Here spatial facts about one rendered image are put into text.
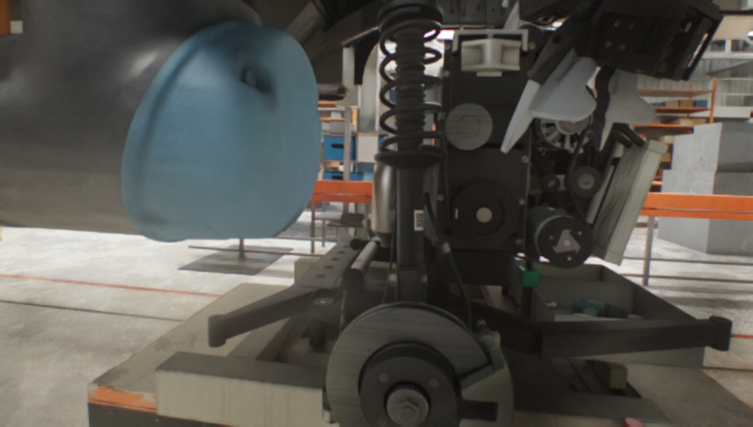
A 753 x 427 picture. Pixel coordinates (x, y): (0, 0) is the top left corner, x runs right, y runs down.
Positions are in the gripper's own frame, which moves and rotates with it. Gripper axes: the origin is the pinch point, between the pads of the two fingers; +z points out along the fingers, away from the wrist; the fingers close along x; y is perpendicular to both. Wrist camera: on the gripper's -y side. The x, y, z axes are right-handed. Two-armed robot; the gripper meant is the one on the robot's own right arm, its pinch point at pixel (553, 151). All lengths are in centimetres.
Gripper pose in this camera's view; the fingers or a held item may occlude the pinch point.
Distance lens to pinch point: 41.9
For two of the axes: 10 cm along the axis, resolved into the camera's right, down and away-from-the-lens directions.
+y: 4.8, 4.9, -7.3
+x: 8.5, -0.7, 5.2
